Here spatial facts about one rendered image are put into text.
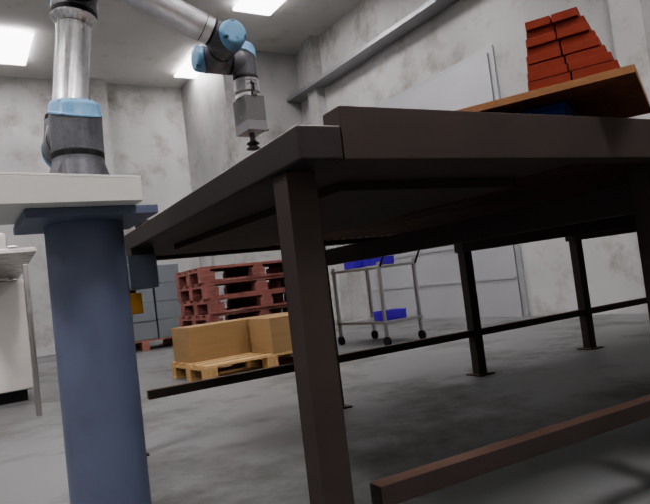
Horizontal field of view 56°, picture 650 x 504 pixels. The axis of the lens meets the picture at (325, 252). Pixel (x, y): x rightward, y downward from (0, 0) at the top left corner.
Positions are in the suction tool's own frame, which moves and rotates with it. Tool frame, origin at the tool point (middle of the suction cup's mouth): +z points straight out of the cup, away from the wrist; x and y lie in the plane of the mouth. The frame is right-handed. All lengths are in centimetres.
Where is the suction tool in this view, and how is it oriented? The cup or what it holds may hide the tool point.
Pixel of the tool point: (253, 149)
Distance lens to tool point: 186.1
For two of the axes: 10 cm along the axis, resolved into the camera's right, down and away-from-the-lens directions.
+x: -8.3, 0.7, -5.5
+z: 1.2, 9.9, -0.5
